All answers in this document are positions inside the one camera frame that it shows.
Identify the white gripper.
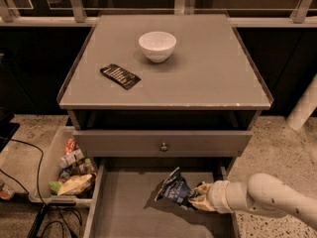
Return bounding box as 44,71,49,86
189,180,233,214

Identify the blue kettle chip bag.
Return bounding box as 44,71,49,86
155,168,200,211

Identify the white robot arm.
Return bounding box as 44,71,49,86
189,174,317,230

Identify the round metal drawer knob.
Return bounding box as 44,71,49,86
160,142,168,152

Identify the open grey middle drawer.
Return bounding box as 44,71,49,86
83,158,240,238

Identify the grey drawer cabinet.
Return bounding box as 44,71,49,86
56,13,274,238

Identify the closed grey top drawer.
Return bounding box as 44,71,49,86
73,130,253,158

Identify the yellow snack bag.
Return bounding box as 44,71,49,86
57,175,93,195

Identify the white snack box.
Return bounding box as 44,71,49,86
59,149,84,169

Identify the clear plastic storage bin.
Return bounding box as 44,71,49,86
29,126,92,207

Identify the black snack packet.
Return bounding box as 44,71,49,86
100,63,141,90

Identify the green snack packet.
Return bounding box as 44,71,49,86
49,181,62,195

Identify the white ceramic bowl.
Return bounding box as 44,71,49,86
139,32,177,62

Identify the red white object on floor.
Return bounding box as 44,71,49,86
0,179,15,200

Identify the black equipment at left edge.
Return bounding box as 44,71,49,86
0,107,20,153

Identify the black power cable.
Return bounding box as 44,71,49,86
0,138,83,238

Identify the metal window railing frame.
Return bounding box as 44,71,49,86
0,0,317,28

